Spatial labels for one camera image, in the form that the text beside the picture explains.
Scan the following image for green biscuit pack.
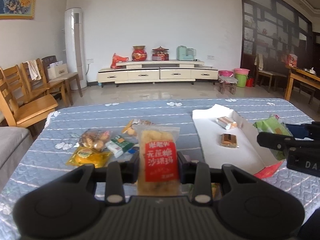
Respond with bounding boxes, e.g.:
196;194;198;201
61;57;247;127
211;183;222;200

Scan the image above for yellow snack pack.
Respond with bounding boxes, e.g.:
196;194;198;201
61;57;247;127
66;147;113;168

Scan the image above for light green cracker pack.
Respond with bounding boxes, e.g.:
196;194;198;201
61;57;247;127
253;114;292;161

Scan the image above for dark brown cake pack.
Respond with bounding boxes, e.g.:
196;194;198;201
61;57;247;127
220;133;238;148

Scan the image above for red label sachima pack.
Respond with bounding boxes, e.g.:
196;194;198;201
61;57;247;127
136;125;181;197

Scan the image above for blue white snack pack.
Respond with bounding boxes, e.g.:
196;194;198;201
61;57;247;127
127;146;139;155

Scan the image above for green white snack pack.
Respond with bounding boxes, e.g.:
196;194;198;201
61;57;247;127
105;135;134;158

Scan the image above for clear bag round cookies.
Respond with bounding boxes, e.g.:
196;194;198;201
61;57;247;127
79;128;111;152

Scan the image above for red white cardboard box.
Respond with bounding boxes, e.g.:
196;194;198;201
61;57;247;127
192;104;283;178

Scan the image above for yellow bag small buns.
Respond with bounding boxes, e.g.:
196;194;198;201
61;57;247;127
122;119;154;137

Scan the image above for blue quilted table cover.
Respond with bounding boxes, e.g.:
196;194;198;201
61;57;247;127
0;97;320;240

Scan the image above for wooden side table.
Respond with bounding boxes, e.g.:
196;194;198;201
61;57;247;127
284;64;319;104

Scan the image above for chair by shelf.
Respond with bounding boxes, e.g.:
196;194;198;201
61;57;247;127
254;53;287;92

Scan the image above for small red bucket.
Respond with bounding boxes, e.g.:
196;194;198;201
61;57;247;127
246;77;254;87

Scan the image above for red gift box on table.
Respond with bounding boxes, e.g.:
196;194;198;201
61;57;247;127
287;54;298;68

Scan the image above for small wooden stool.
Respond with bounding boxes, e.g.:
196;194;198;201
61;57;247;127
219;76;238;95

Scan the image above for green bucket pink lid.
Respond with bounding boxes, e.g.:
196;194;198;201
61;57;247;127
234;68;249;88

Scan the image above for pink basin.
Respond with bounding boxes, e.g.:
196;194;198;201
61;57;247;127
219;70;234;77

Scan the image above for grey sofa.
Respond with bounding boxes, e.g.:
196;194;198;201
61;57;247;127
0;127;33;191

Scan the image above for cream TV cabinet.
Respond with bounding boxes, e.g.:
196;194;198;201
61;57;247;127
97;60;219;86

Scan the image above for near light wooden chair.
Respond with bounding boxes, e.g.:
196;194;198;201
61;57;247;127
1;69;58;128

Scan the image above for light wooden chair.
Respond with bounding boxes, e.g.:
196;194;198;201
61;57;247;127
1;69;58;128
3;64;49;104

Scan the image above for red plastic bag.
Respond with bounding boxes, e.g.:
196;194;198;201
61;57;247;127
110;53;129;69

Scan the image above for white paper gift bag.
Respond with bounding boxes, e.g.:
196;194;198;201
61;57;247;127
47;61;68;80

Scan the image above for mint green kitchen appliance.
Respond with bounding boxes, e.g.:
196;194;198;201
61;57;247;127
176;46;196;61

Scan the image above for red round jar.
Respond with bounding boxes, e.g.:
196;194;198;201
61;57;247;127
132;46;147;61

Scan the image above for white standing air conditioner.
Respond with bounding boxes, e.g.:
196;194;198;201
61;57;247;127
65;7;87;89

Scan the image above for red pavilion gift box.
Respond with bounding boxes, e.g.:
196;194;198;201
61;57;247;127
152;46;169;61

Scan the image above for white towel on chair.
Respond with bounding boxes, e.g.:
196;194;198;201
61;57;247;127
27;60;41;81

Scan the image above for dark chair with bag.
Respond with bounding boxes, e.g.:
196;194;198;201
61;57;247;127
42;55;82;105

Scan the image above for dark wooden display shelf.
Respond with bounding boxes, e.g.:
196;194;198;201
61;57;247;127
240;0;319;83

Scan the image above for framed floral painting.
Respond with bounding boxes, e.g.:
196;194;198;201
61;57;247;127
1;0;36;20

